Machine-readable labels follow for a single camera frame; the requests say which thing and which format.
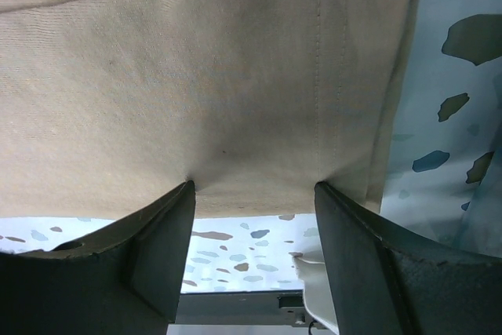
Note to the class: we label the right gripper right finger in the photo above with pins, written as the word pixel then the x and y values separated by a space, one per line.
pixel 385 279

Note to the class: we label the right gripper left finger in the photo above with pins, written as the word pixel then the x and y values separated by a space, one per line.
pixel 122 279

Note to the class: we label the beige t-shirt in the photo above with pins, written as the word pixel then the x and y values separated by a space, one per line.
pixel 106 105

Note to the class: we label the white t-shirt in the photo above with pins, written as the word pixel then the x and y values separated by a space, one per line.
pixel 317 297

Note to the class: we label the aluminium frame rail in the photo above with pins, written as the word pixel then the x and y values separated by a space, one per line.
pixel 263 308

